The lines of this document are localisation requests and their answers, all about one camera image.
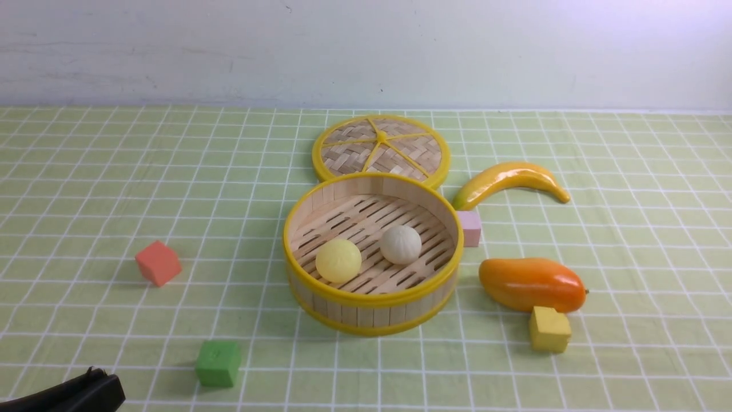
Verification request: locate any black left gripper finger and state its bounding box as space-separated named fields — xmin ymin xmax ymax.
xmin=1 ymin=367 xmax=126 ymax=411

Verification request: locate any yellow bun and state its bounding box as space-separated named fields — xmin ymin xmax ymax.
xmin=315 ymin=238 xmax=363 ymax=284

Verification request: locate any white bun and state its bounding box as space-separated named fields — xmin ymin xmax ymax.
xmin=379 ymin=226 xmax=423 ymax=264

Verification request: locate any bamboo steamer tray yellow rim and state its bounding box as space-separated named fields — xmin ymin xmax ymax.
xmin=283 ymin=172 xmax=464 ymax=336

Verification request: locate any woven bamboo steamer lid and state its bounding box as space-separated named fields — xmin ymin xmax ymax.
xmin=311 ymin=114 xmax=451 ymax=189

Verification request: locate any green cube block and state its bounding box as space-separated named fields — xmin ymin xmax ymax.
xmin=194 ymin=339 xmax=241 ymax=388

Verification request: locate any red cube block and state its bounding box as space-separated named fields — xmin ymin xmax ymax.
xmin=135 ymin=240 xmax=182 ymax=287

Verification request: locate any pink cube block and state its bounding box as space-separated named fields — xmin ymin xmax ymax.
xmin=456 ymin=209 xmax=483 ymax=248

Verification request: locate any orange plastic mango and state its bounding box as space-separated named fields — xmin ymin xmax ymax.
xmin=478 ymin=257 xmax=588 ymax=313

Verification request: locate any yellow cube block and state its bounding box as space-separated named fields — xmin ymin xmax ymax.
xmin=529 ymin=307 xmax=572 ymax=354

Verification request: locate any yellow plastic banana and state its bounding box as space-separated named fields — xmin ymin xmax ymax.
xmin=451 ymin=161 xmax=571 ymax=211

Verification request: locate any green checkered tablecloth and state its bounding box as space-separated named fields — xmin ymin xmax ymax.
xmin=1 ymin=106 xmax=731 ymax=411

